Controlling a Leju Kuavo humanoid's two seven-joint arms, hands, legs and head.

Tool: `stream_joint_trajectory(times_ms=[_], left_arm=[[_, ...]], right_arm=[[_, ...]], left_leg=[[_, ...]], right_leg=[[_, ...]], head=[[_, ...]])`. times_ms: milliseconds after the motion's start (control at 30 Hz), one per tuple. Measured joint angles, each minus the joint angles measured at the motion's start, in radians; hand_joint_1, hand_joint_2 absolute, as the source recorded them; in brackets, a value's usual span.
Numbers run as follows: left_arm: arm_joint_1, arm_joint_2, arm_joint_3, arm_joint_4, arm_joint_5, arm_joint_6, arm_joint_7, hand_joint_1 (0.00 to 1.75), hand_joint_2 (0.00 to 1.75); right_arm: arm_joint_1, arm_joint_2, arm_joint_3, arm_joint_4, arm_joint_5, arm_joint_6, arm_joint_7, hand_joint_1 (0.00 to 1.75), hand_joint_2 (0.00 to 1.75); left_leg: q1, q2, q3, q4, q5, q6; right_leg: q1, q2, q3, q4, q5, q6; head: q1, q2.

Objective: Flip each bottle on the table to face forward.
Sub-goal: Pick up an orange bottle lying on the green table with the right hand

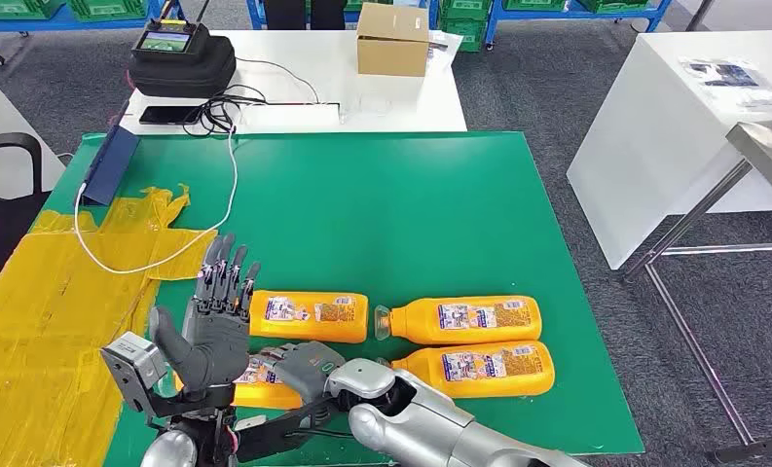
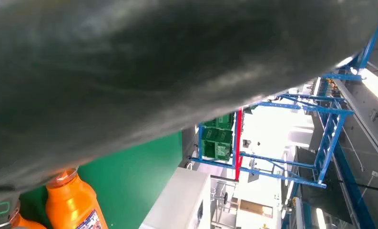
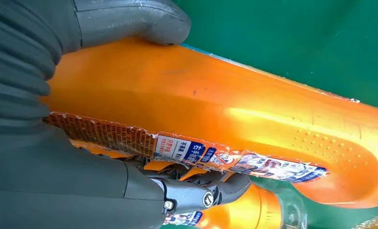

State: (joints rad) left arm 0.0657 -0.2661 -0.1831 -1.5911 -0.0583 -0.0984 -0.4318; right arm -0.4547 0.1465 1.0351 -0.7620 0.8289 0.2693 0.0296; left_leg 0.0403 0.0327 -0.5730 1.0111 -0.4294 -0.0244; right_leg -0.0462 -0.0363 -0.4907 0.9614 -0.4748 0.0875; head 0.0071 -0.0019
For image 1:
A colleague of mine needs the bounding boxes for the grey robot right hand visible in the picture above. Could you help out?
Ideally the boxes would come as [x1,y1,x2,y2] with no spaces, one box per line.
[258,341,347,404]

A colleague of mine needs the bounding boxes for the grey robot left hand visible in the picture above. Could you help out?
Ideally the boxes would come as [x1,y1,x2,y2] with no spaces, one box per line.
[148,233,262,393]

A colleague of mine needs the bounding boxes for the orange detergent bottle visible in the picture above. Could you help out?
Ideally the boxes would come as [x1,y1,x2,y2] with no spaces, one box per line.
[373,295,543,346]
[173,352,304,412]
[376,341,557,400]
[248,290,370,344]

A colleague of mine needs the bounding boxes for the green table mat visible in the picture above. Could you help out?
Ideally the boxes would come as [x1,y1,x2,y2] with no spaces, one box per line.
[37,131,646,467]

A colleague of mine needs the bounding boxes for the yellow taped sheet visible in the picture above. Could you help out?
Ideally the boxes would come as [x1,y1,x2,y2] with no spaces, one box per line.
[0,185,219,467]

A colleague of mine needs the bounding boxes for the black smartphone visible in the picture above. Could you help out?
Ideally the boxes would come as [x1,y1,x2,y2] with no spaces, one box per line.
[138,104,202,126]

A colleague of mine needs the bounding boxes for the white power strip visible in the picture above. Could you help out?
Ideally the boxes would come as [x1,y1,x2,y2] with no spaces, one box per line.
[237,102,343,128]

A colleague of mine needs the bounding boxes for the black chair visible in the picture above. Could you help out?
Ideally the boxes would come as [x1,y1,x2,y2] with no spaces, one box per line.
[0,131,52,310]

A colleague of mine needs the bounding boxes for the black carrying case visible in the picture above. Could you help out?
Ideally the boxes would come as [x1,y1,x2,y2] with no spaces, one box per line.
[129,35,238,99]

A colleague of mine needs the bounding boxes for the white desk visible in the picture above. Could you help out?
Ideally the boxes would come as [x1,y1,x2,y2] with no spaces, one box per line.
[119,28,468,136]

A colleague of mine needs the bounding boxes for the black controller with screen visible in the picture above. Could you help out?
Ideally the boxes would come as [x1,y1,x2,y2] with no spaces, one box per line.
[131,0,211,62]

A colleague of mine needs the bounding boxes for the brown cardboard box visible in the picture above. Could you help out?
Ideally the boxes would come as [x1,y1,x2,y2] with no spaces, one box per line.
[356,3,430,78]

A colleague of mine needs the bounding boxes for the blue shelf rack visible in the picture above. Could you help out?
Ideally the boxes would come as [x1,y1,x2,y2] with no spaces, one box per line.
[246,0,440,31]
[485,0,674,52]
[0,0,187,66]

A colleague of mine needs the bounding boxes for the clear bag with papers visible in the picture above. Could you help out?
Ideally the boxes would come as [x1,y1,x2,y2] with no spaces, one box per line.
[423,30,464,72]

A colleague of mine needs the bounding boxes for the plastic bag with leaflets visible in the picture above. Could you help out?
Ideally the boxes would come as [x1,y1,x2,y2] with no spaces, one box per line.
[679,56,772,111]

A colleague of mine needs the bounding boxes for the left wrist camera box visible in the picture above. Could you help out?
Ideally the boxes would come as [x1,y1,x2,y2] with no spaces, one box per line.
[100,332,234,419]

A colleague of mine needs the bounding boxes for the white charging cable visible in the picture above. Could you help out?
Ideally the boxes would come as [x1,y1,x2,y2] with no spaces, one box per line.
[73,126,239,276]

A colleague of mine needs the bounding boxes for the black cable bundle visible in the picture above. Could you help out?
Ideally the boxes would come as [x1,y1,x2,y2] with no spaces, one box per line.
[182,84,342,138]

